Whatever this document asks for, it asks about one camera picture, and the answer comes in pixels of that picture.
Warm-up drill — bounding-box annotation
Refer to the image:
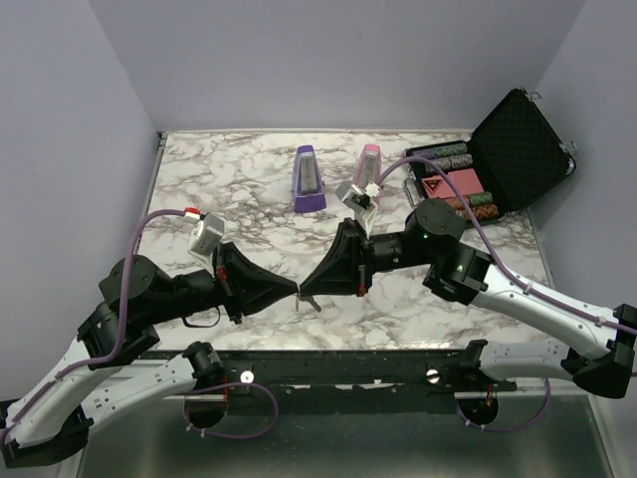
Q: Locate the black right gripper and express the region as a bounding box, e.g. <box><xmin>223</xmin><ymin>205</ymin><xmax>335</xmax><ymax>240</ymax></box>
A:
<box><xmin>301</xmin><ymin>218</ymin><xmax>436</xmax><ymax>298</ymax></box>

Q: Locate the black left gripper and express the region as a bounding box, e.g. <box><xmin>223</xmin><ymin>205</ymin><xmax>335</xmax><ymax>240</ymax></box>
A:
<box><xmin>147</xmin><ymin>241</ymin><xmax>301</xmax><ymax>325</ymax></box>

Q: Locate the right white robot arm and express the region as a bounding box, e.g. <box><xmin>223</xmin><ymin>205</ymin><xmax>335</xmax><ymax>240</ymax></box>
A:
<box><xmin>299</xmin><ymin>199</ymin><xmax>636</xmax><ymax>399</ymax></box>

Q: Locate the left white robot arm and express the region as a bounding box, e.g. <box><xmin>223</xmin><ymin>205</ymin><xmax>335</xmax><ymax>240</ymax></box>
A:
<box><xmin>1</xmin><ymin>242</ymin><xmax>298</xmax><ymax>468</ymax></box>

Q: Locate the purple metronome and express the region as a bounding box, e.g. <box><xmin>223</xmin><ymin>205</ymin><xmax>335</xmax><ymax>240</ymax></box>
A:
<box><xmin>292</xmin><ymin>144</ymin><xmax>326</xmax><ymax>213</ymax></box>

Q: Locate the pink metronome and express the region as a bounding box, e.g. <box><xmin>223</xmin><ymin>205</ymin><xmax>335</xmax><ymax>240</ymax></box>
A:
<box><xmin>353</xmin><ymin>143</ymin><xmax>382</xmax><ymax>190</ymax></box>

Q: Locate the red-backed card deck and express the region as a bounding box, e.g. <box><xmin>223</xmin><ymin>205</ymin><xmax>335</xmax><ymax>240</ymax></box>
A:
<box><xmin>422</xmin><ymin>175</ymin><xmax>456</xmax><ymax>199</ymax></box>

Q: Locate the pink card deck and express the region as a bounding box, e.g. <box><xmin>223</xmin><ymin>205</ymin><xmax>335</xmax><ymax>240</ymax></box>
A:
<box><xmin>448</xmin><ymin>168</ymin><xmax>485</xmax><ymax>195</ymax></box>

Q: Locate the black poker chip case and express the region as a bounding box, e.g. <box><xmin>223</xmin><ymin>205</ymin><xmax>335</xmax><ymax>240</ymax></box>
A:
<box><xmin>405</xmin><ymin>88</ymin><xmax>576</xmax><ymax>224</ymax></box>

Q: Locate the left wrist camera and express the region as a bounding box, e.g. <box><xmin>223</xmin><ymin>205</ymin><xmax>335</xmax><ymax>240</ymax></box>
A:
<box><xmin>188</xmin><ymin>213</ymin><xmax>225</xmax><ymax>273</ymax></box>

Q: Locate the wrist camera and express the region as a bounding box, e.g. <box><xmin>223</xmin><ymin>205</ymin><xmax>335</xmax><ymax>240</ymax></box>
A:
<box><xmin>188</xmin><ymin>213</ymin><xmax>225</xmax><ymax>273</ymax></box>
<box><xmin>335</xmin><ymin>181</ymin><xmax>381</xmax><ymax>237</ymax></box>

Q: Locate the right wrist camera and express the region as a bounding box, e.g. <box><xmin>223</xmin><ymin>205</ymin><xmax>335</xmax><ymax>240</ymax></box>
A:
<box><xmin>335</xmin><ymin>181</ymin><xmax>381</xmax><ymax>237</ymax></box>

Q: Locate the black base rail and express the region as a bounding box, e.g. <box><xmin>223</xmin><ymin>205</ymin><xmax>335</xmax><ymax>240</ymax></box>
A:
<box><xmin>163</xmin><ymin>348</ymin><xmax>519</xmax><ymax>417</ymax></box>

